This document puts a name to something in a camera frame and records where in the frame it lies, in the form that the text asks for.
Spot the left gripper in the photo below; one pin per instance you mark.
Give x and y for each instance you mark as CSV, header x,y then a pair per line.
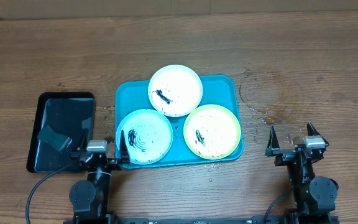
x,y
115,164

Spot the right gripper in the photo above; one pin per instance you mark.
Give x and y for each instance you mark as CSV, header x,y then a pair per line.
x,y
285,155

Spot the light blue rimmed plate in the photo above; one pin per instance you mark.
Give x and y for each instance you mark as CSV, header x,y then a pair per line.
x,y
147,134

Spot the dark green sponge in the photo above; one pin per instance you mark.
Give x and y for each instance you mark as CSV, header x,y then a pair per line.
x,y
58,141

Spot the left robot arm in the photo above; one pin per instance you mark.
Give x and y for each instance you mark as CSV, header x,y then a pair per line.
x,y
90,197

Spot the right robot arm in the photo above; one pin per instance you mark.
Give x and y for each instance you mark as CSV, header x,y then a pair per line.
x,y
314,196

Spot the black water tray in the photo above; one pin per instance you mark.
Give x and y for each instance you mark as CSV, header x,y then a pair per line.
x,y
64,112

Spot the teal plastic serving tray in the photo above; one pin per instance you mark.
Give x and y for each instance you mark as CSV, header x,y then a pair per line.
x,y
132,96

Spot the green rimmed plate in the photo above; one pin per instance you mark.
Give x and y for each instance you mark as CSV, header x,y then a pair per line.
x,y
212,132

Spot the white plate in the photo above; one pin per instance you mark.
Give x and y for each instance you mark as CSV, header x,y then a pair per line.
x,y
175,90

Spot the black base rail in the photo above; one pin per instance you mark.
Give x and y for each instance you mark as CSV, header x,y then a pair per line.
x,y
259,219

